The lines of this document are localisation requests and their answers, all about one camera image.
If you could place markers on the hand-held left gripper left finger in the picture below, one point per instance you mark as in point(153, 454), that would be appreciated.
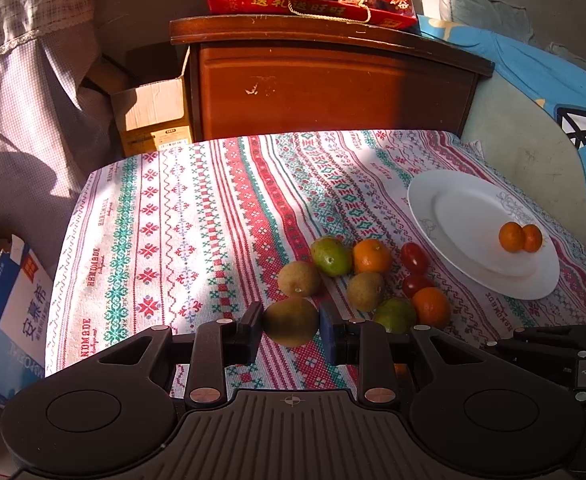
point(252, 332)

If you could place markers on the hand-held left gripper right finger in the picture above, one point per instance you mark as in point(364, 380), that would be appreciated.
point(329, 336)

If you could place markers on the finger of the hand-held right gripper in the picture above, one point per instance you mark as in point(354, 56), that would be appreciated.
point(548, 347)

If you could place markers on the brown kiwi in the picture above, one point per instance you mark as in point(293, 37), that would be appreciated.
point(365, 290)
point(299, 277)
point(290, 322)

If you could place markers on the green citrus fruit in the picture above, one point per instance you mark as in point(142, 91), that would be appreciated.
point(330, 255)
point(395, 315)

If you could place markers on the orange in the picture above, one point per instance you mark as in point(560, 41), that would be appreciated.
point(432, 307)
point(372, 256)
point(400, 370)

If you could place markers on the red cherry tomato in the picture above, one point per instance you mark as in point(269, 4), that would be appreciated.
point(415, 285)
point(414, 257)

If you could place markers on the small mandarin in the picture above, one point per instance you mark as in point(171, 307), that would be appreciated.
point(510, 237)
point(534, 239)

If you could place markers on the white plate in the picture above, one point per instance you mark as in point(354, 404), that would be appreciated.
point(453, 200)

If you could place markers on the patterned tablecloth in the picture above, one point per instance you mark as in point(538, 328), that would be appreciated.
point(173, 220)

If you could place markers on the light cardboard box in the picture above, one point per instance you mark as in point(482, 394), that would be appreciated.
point(153, 115)

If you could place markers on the blue white carton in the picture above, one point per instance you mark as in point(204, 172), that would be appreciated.
point(13, 320)

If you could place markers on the wooden nightstand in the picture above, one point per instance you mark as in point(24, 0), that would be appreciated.
point(323, 90)

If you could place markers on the blue printed pillow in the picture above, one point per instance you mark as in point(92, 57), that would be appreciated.
point(523, 60)

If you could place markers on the dark cardboard box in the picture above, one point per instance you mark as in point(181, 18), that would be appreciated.
point(148, 60)

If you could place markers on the checked fabric curtain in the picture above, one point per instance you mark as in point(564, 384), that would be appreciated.
point(23, 85)

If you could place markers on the grey green pillow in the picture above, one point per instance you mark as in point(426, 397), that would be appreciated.
point(478, 10)

